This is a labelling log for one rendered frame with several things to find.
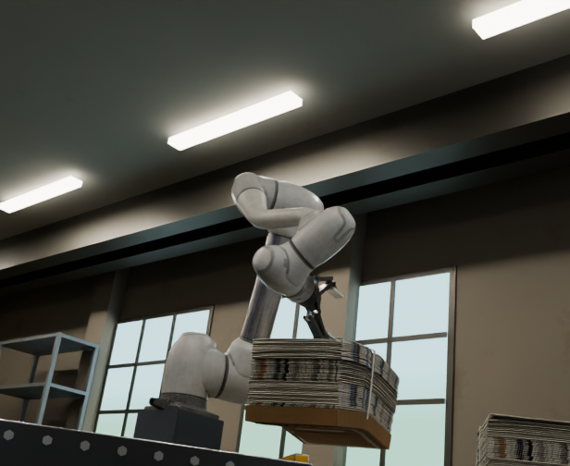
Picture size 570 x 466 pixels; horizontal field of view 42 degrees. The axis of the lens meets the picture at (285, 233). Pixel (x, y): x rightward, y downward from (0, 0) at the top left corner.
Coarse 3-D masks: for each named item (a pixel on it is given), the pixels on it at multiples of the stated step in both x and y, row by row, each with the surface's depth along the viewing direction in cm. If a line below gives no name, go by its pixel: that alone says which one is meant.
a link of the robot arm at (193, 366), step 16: (192, 336) 246; (208, 336) 250; (176, 352) 243; (192, 352) 242; (208, 352) 244; (176, 368) 240; (192, 368) 240; (208, 368) 242; (224, 368) 245; (176, 384) 238; (192, 384) 239; (208, 384) 241
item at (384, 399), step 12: (384, 360) 217; (384, 372) 217; (384, 384) 217; (396, 384) 224; (372, 396) 210; (384, 396) 216; (396, 396) 223; (372, 408) 209; (384, 408) 217; (384, 420) 216; (300, 432) 218; (312, 432) 215; (324, 432) 213; (312, 444) 228; (324, 444) 223; (336, 444) 220; (348, 444) 218; (360, 444) 215; (372, 444) 213
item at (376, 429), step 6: (372, 420) 207; (372, 426) 207; (378, 426) 211; (372, 432) 207; (378, 432) 210; (384, 432) 214; (378, 438) 210; (384, 438) 213; (390, 438) 217; (384, 444) 213
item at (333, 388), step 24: (264, 360) 207; (288, 360) 203; (312, 360) 199; (336, 360) 195; (360, 360) 204; (264, 384) 205; (288, 384) 201; (312, 384) 197; (336, 384) 194; (360, 384) 204; (336, 408) 192; (360, 408) 203
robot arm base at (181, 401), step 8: (152, 400) 236; (160, 400) 235; (168, 400) 236; (176, 400) 236; (184, 400) 236; (192, 400) 237; (200, 400) 239; (144, 408) 241; (152, 408) 239; (160, 408) 235; (168, 408) 234; (176, 408) 231; (184, 408) 232; (192, 408) 235; (200, 408) 238; (208, 416) 239; (216, 416) 241
